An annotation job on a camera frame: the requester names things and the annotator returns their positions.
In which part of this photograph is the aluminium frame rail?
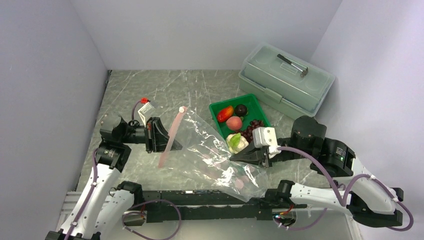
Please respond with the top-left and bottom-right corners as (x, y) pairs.
(52, 119), (362, 240)

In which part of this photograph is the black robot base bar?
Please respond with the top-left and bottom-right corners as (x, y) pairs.
(130, 189), (307, 223)

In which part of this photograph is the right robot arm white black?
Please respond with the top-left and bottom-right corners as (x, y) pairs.
(231, 115), (404, 231)

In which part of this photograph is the purple grape bunch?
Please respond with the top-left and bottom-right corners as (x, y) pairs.
(240, 119), (265, 143)

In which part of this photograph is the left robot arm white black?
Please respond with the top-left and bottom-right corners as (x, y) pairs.
(45, 113), (182, 240)

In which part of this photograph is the green plastic tray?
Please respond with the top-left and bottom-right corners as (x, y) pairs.
(209, 94), (273, 148)

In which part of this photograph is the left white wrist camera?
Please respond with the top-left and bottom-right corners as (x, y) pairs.
(137, 97), (159, 125)

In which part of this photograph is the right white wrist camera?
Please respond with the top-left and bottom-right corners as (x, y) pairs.
(252, 127), (281, 155)

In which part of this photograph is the dark purple mangosteen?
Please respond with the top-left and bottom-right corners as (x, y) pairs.
(234, 104), (249, 117)

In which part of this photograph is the pink peach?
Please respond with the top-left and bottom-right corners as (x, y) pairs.
(225, 116), (243, 131)

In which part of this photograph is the red mango fruit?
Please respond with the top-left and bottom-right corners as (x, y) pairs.
(216, 105), (234, 123)

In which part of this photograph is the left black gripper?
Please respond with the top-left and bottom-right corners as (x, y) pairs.
(119, 116), (182, 153)

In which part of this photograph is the clear zip top bag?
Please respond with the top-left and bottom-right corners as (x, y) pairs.
(158, 106), (268, 202)

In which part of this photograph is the pale green lidded storage box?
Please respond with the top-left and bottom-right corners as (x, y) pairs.
(238, 43), (336, 120)

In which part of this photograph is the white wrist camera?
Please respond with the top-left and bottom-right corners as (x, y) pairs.
(137, 97), (159, 125)
(252, 127), (281, 155)

